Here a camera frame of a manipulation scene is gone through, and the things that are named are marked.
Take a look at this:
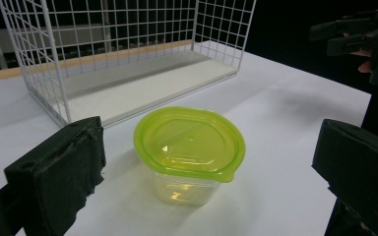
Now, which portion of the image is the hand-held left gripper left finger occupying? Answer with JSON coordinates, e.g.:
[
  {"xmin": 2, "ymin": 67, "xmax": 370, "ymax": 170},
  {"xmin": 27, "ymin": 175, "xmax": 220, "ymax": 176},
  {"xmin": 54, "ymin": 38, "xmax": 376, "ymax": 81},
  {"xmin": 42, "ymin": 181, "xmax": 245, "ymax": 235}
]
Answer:
[{"xmin": 3, "ymin": 116, "xmax": 107, "ymax": 236}]

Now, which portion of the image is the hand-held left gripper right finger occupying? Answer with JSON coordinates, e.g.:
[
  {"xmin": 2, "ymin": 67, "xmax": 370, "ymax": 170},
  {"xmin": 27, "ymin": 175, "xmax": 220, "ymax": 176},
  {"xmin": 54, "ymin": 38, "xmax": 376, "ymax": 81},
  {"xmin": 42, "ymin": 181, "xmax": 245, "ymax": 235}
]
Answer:
[{"xmin": 311, "ymin": 118, "xmax": 378, "ymax": 236}]

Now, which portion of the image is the clear container with green lid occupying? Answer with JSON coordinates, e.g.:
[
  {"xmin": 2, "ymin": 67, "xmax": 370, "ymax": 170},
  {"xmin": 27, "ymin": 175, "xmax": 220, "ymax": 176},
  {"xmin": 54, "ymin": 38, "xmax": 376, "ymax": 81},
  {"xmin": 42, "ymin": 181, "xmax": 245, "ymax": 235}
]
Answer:
[{"xmin": 133, "ymin": 105, "xmax": 247, "ymax": 207}]

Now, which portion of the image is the white wire rack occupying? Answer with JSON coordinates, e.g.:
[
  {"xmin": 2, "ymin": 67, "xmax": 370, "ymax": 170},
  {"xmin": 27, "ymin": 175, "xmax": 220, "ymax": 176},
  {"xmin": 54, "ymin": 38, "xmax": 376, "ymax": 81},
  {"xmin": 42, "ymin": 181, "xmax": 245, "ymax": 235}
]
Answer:
[{"xmin": 0, "ymin": 0, "xmax": 258, "ymax": 128}]

